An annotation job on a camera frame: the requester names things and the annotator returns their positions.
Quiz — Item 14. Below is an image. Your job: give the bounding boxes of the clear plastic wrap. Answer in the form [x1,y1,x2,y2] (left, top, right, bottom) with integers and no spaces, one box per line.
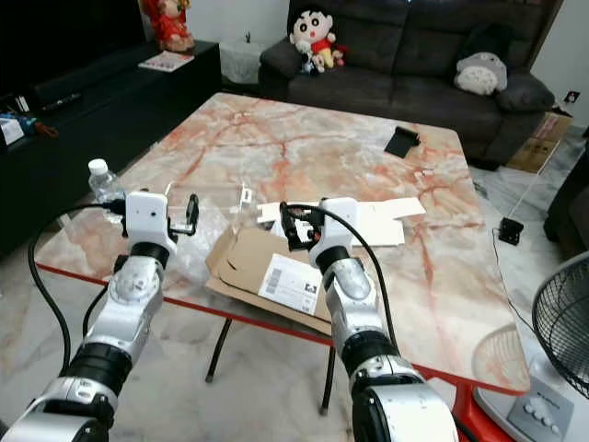
[189,204,245,273]

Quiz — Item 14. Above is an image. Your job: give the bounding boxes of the flattened brown cardboard box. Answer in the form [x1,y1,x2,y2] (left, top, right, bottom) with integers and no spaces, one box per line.
[204,225,338,320]

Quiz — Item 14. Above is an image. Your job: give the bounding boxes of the clear plastic water bottle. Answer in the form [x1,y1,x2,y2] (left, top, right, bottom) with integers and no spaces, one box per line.
[87,157,126,218]

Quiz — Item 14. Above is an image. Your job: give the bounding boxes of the white cardboard piece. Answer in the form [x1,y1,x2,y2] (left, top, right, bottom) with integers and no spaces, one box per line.
[257,194,427,248]

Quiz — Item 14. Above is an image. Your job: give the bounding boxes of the black low console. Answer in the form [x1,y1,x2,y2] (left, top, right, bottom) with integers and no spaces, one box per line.
[0,38,224,264]

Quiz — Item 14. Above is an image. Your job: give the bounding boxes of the red white booklet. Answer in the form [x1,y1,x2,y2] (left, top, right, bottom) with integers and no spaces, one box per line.
[137,50,197,73]

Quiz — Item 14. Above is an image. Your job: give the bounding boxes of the small white side stand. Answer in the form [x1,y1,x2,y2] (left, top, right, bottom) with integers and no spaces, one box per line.
[220,33,264,87]

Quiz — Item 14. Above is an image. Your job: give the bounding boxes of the black remote control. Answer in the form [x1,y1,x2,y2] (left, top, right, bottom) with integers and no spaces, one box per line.
[41,92,82,111]

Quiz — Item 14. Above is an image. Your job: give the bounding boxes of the black soundbar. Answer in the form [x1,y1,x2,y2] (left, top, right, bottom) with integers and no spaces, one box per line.
[26,59,140,111]

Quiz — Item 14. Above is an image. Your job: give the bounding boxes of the red figurine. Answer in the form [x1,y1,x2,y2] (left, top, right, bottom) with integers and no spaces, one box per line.
[142,0,195,54]

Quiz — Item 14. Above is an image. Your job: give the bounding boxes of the cartoon boy plush doll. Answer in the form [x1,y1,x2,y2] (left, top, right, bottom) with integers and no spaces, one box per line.
[289,6,350,76]

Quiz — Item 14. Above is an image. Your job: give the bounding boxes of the black power adapter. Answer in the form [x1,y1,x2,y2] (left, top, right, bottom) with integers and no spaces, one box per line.
[497,217,525,246]

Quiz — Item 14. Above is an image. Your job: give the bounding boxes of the dark grey sofa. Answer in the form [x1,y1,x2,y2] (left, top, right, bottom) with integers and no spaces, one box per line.
[257,0,564,170]

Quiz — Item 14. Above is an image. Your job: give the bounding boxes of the black television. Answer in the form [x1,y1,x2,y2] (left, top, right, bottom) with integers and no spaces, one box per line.
[0,0,149,94]

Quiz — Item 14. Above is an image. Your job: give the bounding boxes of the grey round plush toy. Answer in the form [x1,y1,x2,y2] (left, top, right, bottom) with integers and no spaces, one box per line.
[453,50,510,97]

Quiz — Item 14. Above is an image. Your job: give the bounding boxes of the brown cardboard carton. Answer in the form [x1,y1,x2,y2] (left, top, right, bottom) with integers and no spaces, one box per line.
[505,108,574,175]

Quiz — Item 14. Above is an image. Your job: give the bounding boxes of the black armchair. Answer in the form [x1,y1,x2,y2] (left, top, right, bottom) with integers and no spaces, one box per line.
[544,151,589,256]

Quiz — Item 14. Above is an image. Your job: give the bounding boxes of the white floor fan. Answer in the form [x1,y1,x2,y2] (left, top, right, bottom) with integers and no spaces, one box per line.
[473,273,589,442]

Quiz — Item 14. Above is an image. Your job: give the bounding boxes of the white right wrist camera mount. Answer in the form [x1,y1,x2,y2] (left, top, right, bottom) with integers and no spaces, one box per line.
[308,196,361,250]

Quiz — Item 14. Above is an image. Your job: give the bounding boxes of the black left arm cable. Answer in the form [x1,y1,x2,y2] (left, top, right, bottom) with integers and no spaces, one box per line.
[28,201,128,374]

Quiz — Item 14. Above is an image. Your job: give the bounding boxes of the orange loop handle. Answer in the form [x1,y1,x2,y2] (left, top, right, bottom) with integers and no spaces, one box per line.
[29,120,59,139]

